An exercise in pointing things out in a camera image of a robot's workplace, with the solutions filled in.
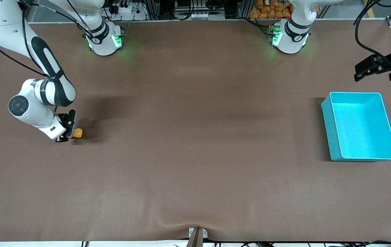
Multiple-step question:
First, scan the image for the teal plastic bin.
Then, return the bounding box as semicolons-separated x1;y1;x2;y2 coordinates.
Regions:
321;92;391;162

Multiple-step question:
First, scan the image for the orange snack bag pile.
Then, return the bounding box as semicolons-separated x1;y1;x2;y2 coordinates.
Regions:
249;0;294;19

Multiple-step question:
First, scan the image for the white power strip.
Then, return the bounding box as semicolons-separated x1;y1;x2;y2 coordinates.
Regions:
111;5;148;20

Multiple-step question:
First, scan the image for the brown table mat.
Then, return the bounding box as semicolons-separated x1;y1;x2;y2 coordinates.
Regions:
0;19;391;242

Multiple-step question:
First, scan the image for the grey equipment rack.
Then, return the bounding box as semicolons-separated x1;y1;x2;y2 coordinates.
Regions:
173;0;227;20

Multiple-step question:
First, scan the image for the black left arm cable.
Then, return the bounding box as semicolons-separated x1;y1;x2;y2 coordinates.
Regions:
354;0;391;69

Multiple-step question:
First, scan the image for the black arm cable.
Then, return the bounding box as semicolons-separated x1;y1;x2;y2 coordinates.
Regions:
0;0;95;83
354;0;391;69

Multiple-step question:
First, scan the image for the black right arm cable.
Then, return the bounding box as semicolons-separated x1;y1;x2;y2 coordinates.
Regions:
0;0;95;83

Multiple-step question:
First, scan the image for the metal table clamp bracket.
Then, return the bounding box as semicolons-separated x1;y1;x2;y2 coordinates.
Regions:
186;227;208;247

